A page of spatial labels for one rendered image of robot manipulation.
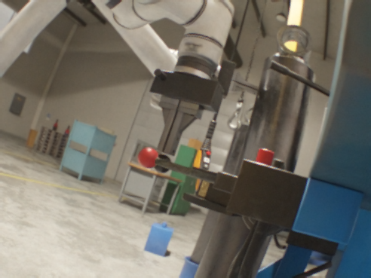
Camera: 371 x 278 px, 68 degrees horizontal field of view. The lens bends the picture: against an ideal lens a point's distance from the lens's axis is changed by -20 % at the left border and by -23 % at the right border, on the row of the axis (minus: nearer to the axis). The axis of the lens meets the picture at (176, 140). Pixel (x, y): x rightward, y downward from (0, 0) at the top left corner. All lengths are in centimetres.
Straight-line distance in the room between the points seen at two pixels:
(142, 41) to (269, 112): 46
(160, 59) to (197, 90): 37
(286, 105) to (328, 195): 67
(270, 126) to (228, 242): 40
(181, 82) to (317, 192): 34
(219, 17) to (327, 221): 45
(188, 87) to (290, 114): 54
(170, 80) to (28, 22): 61
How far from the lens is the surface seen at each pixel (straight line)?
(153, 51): 98
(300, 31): 130
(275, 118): 110
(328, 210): 48
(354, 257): 109
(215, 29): 67
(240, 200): 50
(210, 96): 62
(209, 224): 247
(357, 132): 20
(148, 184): 704
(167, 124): 64
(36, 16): 111
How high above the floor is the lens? 96
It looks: 6 degrees up
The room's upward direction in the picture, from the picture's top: 19 degrees clockwise
